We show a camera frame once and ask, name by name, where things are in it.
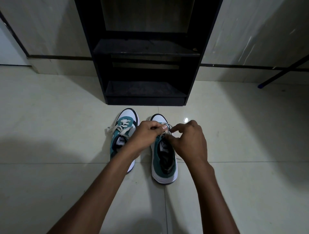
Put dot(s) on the black metal rack frame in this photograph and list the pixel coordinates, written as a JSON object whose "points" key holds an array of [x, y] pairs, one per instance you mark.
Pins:
{"points": [[284, 72]]}

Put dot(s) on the person's right hand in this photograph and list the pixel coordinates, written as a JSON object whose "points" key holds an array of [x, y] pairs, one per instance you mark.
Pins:
{"points": [[193, 144]]}

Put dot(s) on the person's left hand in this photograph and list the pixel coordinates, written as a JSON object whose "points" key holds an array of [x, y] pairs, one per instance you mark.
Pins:
{"points": [[144, 135]]}

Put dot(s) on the green white sneaker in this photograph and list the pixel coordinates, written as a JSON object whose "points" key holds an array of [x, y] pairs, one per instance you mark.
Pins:
{"points": [[156, 164], [128, 113]]}

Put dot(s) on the dark door frame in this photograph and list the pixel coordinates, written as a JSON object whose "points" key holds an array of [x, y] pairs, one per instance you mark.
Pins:
{"points": [[14, 34]]}

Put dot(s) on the person's right forearm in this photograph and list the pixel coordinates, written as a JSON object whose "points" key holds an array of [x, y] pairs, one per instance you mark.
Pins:
{"points": [[214, 205]]}

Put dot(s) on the black wooden shoe rack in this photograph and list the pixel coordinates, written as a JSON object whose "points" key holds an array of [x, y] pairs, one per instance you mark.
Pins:
{"points": [[144, 89]]}

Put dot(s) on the white door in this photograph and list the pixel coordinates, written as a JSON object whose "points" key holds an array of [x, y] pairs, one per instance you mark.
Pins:
{"points": [[9, 53]]}

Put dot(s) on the person's left forearm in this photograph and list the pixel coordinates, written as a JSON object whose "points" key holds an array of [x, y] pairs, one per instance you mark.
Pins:
{"points": [[91, 200]]}

